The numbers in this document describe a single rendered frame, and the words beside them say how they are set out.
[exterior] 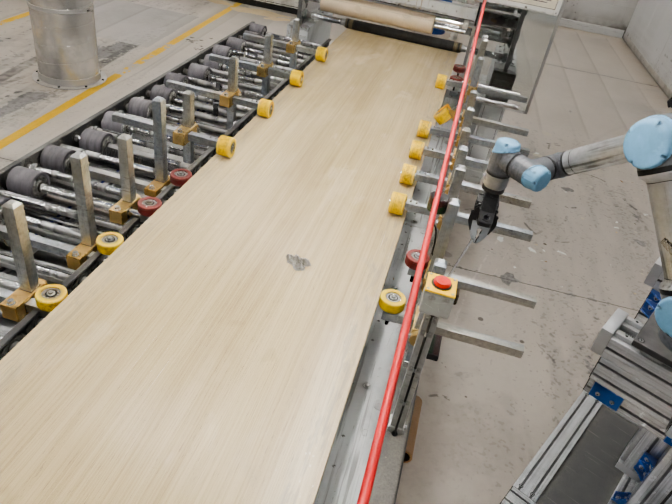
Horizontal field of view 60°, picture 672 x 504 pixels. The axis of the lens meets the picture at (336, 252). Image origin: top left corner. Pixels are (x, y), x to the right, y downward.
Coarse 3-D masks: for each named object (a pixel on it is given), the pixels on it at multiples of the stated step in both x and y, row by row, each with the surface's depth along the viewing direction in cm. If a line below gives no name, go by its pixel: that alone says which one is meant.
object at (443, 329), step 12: (384, 312) 178; (444, 324) 177; (444, 336) 177; (456, 336) 176; (468, 336) 175; (480, 336) 175; (492, 336) 176; (492, 348) 175; (504, 348) 174; (516, 348) 173
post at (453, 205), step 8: (456, 200) 176; (448, 208) 176; (456, 208) 176; (448, 216) 178; (456, 216) 177; (448, 224) 179; (440, 232) 182; (448, 232) 181; (440, 240) 183; (448, 240) 182; (440, 248) 185; (432, 256) 188; (440, 256) 186; (432, 264) 189
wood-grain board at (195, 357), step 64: (320, 64) 342; (384, 64) 359; (448, 64) 378; (256, 128) 259; (320, 128) 269; (384, 128) 279; (192, 192) 208; (256, 192) 215; (320, 192) 221; (384, 192) 228; (128, 256) 174; (192, 256) 179; (256, 256) 183; (320, 256) 188; (384, 256) 193; (64, 320) 150; (128, 320) 153; (192, 320) 156; (256, 320) 160; (320, 320) 164; (0, 384) 131; (64, 384) 134; (128, 384) 136; (192, 384) 139; (256, 384) 142; (320, 384) 145; (0, 448) 119; (64, 448) 121; (128, 448) 123; (192, 448) 125; (256, 448) 128; (320, 448) 130
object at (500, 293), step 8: (408, 272) 198; (424, 272) 197; (464, 280) 196; (472, 280) 196; (464, 288) 196; (472, 288) 195; (480, 288) 194; (488, 288) 194; (496, 288) 195; (504, 288) 195; (488, 296) 195; (496, 296) 194; (504, 296) 194; (512, 296) 193; (520, 296) 193; (528, 296) 193; (520, 304) 194; (528, 304) 193
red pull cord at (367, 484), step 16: (480, 16) 168; (464, 80) 118; (448, 144) 91; (448, 160) 86; (432, 208) 74; (432, 224) 71; (416, 272) 63; (416, 288) 60; (400, 336) 54; (400, 352) 52; (384, 400) 48; (384, 416) 46; (384, 432) 45; (368, 464) 43; (368, 480) 41; (368, 496) 40
